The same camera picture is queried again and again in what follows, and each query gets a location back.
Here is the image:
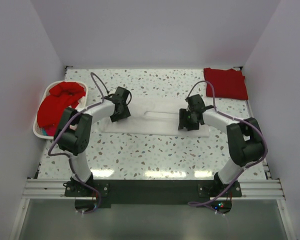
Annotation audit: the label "aluminium frame rail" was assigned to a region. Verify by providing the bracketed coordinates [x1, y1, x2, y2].
[9, 99, 290, 240]

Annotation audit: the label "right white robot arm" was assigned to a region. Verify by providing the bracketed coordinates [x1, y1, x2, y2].
[178, 94, 267, 197]

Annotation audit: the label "white clothes in basket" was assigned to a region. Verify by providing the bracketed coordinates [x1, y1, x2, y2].
[77, 96, 87, 108]

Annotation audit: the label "white perforated laundry basket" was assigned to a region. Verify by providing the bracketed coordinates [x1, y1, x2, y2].
[32, 80, 89, 140]

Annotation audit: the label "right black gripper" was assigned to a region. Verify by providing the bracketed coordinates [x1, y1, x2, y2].
[177, 109, 199, 132]

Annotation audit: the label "white t shirt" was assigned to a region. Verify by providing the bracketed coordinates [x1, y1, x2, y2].
[97, 97, 210, 138]

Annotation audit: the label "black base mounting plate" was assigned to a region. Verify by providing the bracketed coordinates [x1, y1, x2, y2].
[63, 179, 243, 214]

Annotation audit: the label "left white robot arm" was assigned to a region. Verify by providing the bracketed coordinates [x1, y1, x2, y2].
[48, 86, 132, 196]

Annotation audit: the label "red clothes in basket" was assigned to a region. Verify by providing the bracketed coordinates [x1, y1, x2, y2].
[36, 81, 87, 137]

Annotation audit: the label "folded red t shirt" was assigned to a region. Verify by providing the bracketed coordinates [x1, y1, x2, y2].
[203, 68, 249, 101]

